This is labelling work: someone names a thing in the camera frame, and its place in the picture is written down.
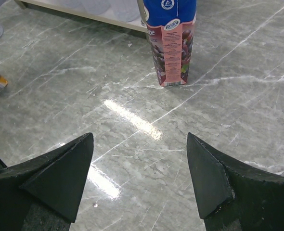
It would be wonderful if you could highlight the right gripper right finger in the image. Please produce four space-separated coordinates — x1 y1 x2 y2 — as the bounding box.
186 133 284 231

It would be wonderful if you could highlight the grape juice carton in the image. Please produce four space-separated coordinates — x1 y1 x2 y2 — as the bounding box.
143 0 197 86

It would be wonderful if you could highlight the white two-tier shelf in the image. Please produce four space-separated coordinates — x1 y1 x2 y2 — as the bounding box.
15 0 147 33

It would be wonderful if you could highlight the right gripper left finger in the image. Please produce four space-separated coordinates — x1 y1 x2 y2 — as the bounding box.
0 132 94 231

